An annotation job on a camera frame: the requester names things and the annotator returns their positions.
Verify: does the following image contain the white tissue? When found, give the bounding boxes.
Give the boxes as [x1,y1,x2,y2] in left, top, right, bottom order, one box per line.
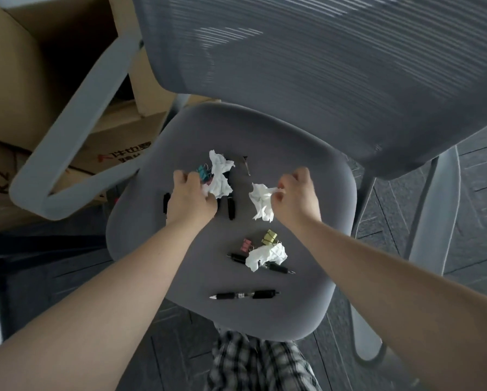
[245,242,288,273]
[203,150,235,199]
[249,182,286,223]

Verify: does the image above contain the grey chair armrest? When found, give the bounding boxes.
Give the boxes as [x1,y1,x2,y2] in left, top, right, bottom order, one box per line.
[9,34,146,221]
[349,146,461,365]

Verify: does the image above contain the person's left forearm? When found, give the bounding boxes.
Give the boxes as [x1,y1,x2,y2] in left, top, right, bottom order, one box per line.
[0,217,216,391]

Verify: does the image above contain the person's right hand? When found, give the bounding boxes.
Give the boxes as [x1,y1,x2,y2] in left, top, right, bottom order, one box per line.
[271,166,323,235]

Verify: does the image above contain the person's right forearm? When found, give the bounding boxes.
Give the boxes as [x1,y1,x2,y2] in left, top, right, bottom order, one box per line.
[283,219,487,391]

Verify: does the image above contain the person's left hand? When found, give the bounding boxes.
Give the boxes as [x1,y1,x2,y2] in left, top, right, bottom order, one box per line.
[166,169,219,230]

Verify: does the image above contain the large brown cardboard box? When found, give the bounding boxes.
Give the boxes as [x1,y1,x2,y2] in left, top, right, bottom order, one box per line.
[0,0,120,153]

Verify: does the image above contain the grey office chair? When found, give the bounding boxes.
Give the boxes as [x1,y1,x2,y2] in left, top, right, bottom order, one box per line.
[9,0,487,375]

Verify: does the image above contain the black metal frame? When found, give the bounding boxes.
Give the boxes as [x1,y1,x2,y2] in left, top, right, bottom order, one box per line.
[0,231,110,282]

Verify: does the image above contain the brown cardboard box red print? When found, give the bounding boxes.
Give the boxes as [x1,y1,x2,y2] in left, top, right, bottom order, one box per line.
[0,99,171,233]

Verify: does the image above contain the black white plaid shorts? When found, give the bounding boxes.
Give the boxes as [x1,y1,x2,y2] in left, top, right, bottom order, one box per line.
[204,326,322,391]

